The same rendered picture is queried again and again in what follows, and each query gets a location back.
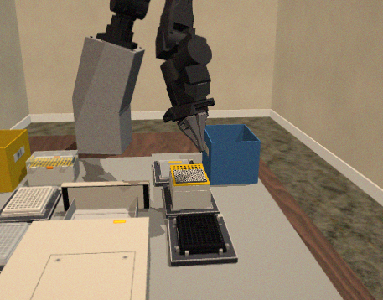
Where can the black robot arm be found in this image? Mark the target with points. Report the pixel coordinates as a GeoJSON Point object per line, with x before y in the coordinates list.
{"type": "Point", "coordinates": [175, 34]}

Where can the blue open-top bin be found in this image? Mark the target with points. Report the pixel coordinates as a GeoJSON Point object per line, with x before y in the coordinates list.
{"type": "Point", "coordinates": [231, 154]}

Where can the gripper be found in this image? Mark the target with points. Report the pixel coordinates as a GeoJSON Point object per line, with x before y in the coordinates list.
{"type": "Point", "coordinates": [191, 116]}

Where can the yellow bin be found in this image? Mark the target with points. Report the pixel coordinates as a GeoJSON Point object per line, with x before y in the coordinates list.
{"type": "Point", "coordinates": [14, 152]}

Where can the white flat mat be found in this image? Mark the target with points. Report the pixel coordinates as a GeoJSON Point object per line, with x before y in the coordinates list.
{"type": "Point", "coordinates": [273, 262]}

